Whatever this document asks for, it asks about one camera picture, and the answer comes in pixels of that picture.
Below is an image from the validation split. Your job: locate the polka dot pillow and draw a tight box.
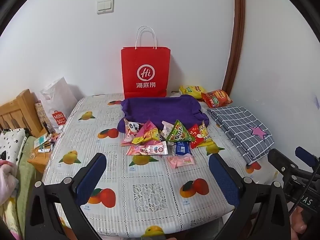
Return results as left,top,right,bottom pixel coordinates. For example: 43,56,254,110
0,128,29,160

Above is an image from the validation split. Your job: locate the fruit print tablecloth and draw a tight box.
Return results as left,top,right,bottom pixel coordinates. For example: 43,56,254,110
41,94,283,240

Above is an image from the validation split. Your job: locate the white wall switch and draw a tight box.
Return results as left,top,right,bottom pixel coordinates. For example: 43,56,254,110
97,0,114,14

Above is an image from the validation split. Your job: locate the green triangular snack packet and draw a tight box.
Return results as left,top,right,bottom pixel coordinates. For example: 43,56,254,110
165,119,195,143

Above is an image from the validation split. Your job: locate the purple towel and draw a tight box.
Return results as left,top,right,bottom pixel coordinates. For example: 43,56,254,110
117,95,210,133

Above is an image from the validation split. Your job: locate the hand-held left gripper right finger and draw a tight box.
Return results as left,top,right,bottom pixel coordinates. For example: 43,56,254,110
208,152,292,240

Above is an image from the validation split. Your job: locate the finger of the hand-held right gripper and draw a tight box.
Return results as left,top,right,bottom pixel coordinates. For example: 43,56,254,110
267,148,299,180
294,146,320,170

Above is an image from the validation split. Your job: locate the green blanket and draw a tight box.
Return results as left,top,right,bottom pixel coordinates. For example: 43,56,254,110
15,136,44,220

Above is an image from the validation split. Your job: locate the brown wooden door frame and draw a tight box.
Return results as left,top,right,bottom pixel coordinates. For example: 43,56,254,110
221,0,246,97

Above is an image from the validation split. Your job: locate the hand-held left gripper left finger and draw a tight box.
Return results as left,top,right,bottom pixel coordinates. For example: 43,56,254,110
24,152,108,240

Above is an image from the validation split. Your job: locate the pink triangular chips packet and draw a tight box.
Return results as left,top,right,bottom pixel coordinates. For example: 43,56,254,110
132,119,160,145

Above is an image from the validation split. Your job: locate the person's right hand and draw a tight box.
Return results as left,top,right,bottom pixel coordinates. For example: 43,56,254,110
291,207,320,240

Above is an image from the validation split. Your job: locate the red paper bag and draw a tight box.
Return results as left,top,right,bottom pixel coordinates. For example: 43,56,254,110
121,26,171,99

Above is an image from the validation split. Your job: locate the long pink snack packet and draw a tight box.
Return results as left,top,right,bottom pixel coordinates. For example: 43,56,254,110
126,141,168,157

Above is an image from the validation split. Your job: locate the yellow snack packet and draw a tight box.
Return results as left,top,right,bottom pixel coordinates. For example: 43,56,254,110
199,121,210,140

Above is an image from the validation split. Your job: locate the grey checked folded cloth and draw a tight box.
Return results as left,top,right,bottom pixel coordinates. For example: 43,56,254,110
207,106,275,166

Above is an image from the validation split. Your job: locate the white red-label snack packet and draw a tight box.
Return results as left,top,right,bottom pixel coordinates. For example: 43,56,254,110
161,121,175,140

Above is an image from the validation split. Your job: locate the red snack packet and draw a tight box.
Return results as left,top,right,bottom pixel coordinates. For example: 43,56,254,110
188,124,213,148

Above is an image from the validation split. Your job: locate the patterned brown paper bag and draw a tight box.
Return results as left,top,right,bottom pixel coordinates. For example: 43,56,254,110
34,101,52,133

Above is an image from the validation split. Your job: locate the pink fluffy blanket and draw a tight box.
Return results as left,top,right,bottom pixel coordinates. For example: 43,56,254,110
0,159,19,205

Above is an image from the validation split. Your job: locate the yellow chips bag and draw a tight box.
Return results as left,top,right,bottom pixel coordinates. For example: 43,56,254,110
179,84,205,99

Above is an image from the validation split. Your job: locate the wooden headboard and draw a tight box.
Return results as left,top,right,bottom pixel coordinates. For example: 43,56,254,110
0,89,44,138

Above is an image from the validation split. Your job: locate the red chips bag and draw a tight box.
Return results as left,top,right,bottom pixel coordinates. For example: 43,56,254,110
201,89,233,108

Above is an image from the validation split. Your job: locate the white plastic shopping bag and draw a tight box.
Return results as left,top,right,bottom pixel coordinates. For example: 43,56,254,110
37,77,78,133

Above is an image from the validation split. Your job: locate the blue snack packet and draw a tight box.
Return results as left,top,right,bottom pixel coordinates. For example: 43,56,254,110
175,141,192,155

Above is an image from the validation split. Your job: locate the panda print snack packet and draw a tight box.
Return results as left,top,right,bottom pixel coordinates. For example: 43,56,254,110
121,119,144,146

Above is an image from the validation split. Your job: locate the teal white small box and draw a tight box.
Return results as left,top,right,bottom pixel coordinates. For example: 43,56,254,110
34,135,47,148

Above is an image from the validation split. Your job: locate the wooden nightstand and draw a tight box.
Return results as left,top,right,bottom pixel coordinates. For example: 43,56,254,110
27,132,54,173

